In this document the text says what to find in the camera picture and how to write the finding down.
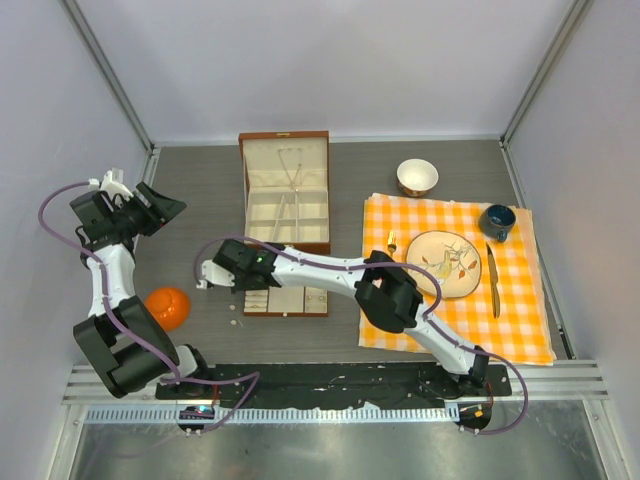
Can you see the yellow checkered cloth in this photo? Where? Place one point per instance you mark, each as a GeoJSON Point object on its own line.
{"type": "Point", "coordinates": [521, 333]}

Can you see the decorated ceramic plate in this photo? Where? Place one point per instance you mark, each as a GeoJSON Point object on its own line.
{"type": "Point", "coordinates": [450, 258]}

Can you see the brown jewelry tray insert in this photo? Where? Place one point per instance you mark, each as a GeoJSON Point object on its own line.
{"type": "Point", "coordinates": [287, 302]}

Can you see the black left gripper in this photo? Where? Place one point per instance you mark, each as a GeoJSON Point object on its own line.
{"type": "Point", "coordinates": [160, 212]}

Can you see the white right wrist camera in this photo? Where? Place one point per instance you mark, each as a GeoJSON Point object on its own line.
{"type": "Point", "coordinates": [209, 274]}

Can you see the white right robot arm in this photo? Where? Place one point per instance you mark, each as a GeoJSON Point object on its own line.
{"type": "Point", "coordinates": [396, 298]}

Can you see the white slotted cable duct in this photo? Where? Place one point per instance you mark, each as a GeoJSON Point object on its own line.
{"type": "Point", "coordinates": [195, 415]}

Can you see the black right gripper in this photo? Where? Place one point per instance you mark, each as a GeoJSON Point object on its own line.
{"type": "Point", "coordinates": [238, 285]}

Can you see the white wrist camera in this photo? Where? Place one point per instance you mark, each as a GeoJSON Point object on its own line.
{"type": "Point", "coordinates": [209, 274]}
{"type": "Point", "coordinates": [112, 184]}

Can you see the gold knife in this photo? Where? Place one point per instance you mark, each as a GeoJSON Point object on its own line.
{"type": "Point", "coordinates": [493, 282]}

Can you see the orange upturned bowl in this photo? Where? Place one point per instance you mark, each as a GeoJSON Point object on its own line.
{"type": "Point", "coordinates": [169, 306]}

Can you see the brown jewelry box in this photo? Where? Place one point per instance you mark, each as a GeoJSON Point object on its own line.
{"type": "Point", "coordinates": [286, 185]}

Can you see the dark blue mug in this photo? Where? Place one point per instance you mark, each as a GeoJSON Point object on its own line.
{"type": "Point", "coordinates": [497, 221]}

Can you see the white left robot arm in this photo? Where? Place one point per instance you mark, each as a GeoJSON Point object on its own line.
{"type": "Point", "coordinates": [121, 339]}

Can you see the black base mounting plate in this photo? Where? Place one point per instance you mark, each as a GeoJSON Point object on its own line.
{"type": "Point", "coordinates": [338, 386]}

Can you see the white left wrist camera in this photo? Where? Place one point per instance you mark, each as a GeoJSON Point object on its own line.
{"type": "Point", "coordinates": [112, 184]}

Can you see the gold fork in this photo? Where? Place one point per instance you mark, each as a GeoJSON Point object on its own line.
{"type": "Point", "coordinates": [391, 243]}

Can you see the white ceramic bowl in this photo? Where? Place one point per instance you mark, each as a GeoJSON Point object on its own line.
{"type": "Point", "coordinates": [416, 177]}

